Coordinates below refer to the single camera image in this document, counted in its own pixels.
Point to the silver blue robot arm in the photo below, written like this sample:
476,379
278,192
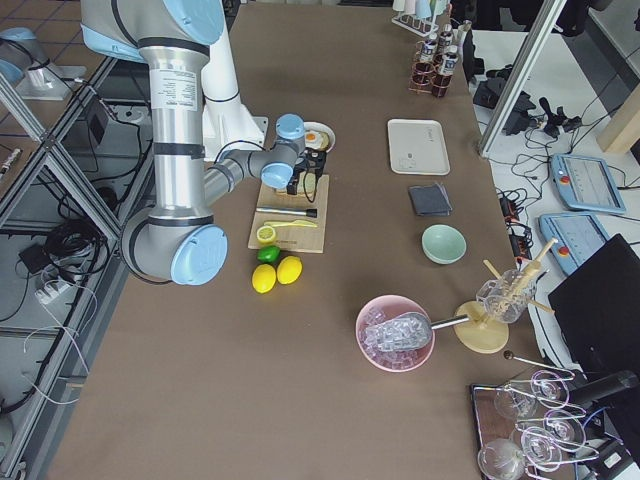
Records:
185,45

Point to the upper whole lemon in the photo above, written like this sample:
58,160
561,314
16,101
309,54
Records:
289,270

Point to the glass pitcher on stand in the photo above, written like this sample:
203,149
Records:
506,298

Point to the whole lemon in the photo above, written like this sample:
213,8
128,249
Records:
289,270
264,278

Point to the green lime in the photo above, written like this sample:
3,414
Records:
268,254

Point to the pink ice bowl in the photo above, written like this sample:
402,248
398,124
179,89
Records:
384,308

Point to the teach pendant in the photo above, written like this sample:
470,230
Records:
585,183
579,235

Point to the half lemon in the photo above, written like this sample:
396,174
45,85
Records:
266,234

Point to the aluminium frame post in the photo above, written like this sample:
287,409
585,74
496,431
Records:
525,60

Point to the upper teach pendant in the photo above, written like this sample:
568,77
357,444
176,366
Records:
585,183

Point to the metal ice scoop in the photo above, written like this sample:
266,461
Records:
409,331

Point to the green ceramic bowl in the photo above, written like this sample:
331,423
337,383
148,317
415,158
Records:
443,244

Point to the yellow plastic knife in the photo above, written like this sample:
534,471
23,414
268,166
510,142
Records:
298,223

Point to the copper wire bottle rack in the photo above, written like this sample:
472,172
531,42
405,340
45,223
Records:
422,83

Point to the lower whole lemon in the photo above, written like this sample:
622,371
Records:
264,278

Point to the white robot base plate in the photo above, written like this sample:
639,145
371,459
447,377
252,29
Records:
230,124

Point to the fried egg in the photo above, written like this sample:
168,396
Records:
313,137

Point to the glass rack tray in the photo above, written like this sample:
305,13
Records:
528,428

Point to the tea bottle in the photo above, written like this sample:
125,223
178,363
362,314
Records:
445,39
426,54
445,72

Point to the cream rabbit tray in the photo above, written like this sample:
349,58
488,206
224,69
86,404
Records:
417,147

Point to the white round plate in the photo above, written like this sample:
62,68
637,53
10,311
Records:
312,125

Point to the left tea bottle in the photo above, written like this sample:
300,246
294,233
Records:
445,39

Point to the lower teach pendant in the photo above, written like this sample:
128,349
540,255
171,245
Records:
579,235

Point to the wooden cup stand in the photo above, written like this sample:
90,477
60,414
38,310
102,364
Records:
482,333

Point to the white cup rack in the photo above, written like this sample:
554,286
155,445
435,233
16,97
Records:
419,16

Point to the steel muddler black cap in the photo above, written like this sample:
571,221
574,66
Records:
310,213

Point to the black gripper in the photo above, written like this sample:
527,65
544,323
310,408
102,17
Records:
292,187

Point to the front tea bottle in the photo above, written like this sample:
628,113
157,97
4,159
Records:
445,72

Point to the grey folded cloth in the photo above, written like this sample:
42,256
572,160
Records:
430,200

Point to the bamboo cutting board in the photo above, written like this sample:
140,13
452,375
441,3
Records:
293,238

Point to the black laptop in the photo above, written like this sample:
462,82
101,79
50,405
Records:
597,309

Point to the right tea bottle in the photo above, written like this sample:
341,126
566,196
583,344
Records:
426,54

